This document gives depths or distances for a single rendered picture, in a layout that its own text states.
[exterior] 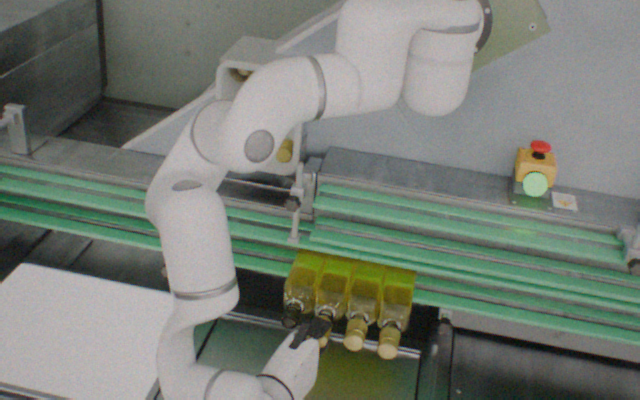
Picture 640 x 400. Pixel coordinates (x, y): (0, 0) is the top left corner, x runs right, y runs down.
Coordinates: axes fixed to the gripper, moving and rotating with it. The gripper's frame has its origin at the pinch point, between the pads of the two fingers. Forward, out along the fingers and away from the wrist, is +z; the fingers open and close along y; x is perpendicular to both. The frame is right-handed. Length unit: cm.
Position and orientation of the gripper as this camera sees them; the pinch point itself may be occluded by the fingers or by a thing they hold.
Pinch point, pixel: (317, 336)
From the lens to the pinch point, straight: 119.7
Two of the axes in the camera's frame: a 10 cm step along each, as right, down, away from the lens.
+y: 0.8, -8.6, -5.0
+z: 4.5, -4.1, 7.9
